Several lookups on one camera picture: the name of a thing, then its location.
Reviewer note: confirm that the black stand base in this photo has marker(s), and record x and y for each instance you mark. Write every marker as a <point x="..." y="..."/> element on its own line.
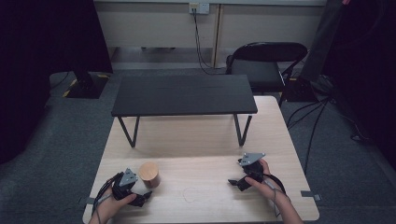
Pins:
<point x="85" y="85"/>

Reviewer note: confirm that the wooden cylinder block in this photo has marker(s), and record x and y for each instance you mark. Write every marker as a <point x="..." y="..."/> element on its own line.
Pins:
<point x="149" y="174"/>

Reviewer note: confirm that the dark leaning panel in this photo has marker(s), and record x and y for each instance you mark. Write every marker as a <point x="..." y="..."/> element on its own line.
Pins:
<point x="323" y="40"/>

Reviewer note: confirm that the white wall socket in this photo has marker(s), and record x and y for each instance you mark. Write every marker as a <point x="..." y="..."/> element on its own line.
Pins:
<point x="199" y="7"/>

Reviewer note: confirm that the grey tape strip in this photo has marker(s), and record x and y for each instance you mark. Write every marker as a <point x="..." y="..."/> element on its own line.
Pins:
<point x="310" y="194"/>
<point x="86" y="200"/>

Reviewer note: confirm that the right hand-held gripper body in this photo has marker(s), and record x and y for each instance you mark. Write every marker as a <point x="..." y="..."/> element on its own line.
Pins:
<point x="252" y="166"/>

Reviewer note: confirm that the black floor box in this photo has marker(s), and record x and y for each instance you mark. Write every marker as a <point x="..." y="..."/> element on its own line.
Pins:
<point x="300" y="90"/>

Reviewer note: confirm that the black folding chair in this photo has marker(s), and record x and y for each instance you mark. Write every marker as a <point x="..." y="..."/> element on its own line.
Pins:
<point x="264" y="65"/>

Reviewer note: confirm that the person's left hand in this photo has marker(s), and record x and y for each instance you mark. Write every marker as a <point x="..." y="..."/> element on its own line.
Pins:
<point x="110" y="207"/>

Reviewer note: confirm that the black raised shelf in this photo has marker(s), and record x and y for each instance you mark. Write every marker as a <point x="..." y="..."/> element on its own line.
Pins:
<point x="183" y="93"/>

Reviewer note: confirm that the person's right hand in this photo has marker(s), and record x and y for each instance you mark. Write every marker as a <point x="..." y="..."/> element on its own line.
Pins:
<point x="264" y="186"/>

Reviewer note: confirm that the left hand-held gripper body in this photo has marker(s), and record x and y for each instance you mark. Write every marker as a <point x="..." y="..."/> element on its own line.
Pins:
<point x="124" y="183"/>

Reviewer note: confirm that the dark curtain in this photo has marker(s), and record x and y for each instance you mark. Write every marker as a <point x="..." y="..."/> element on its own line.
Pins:
<point x="367" y="77"/>
<point x="37" y="62"/>

